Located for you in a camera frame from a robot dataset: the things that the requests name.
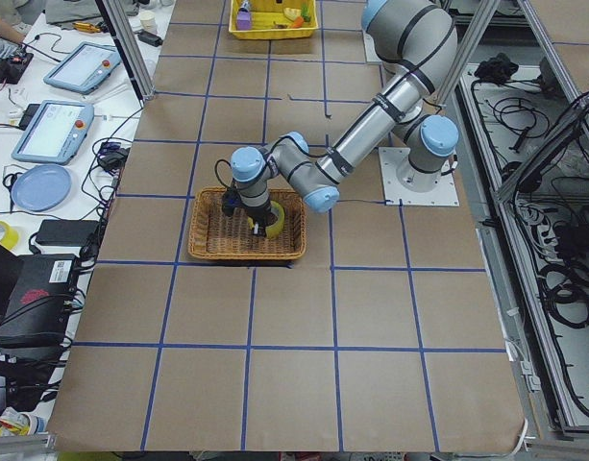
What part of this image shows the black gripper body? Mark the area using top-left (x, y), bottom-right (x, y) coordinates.
top-left (243, 201), bottom-right (273, 229)

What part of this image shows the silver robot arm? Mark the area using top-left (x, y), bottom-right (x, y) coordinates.
top-left (221, 1), bottom-right (459, 237)

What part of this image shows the spare yellow tape roll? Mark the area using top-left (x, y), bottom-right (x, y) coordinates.
top-left (0, 221), bottom-right (19, 251)

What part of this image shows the brown wicker basket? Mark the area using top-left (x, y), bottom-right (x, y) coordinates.
top-left (187, 187), bottom-right (307, 261)

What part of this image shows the yellow woven tray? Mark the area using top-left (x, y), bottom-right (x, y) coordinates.
top-left (229, 1), bottom-right (318, 40)

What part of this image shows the purple foam cube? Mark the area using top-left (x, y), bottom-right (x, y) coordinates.
top-left (235, 10), bottom-right (252, 32)

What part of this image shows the orange toy carrot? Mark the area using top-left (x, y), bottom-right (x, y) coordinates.
top-left (291, 4), bottom-right (310, 28)

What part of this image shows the toy croissant bread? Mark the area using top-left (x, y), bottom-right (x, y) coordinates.
top-left (282, 8), bottom-right (302, 21)

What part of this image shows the black power adapter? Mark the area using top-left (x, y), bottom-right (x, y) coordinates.
top-left (35, 219), bottom-right (98, 247)

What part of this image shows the lower teach pendant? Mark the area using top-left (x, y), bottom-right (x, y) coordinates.
top-left (12, 100), bottom-right (94, 165)

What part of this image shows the teach pendant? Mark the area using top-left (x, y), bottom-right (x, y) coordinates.
top-left (12, 100), bottom-right (94, 165)
top-left (43, 42), bottom-right (122, 95)

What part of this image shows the blue plate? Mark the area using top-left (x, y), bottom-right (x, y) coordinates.
top-left (11, 164), bottom-right (72, 211)

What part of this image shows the upper teach pendant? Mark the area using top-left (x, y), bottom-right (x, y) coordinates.
top-left (43, 42), bottom-right (122, 95)

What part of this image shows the black computer box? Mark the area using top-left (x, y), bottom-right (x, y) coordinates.
top-left (0, 254), bottom-right (80, 349)

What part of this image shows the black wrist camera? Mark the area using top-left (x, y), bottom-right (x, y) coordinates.
top-left (221, 188), bottom-right (241, 217)

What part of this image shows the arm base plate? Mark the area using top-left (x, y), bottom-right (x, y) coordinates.
top-left (379, 147), bottom-right (459, 206)
top-left (362, 33), bottom-right (382, 65)

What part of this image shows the aluminium frame post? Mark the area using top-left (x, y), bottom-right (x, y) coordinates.
top-left (96, 0), bottom-right (155, 102)

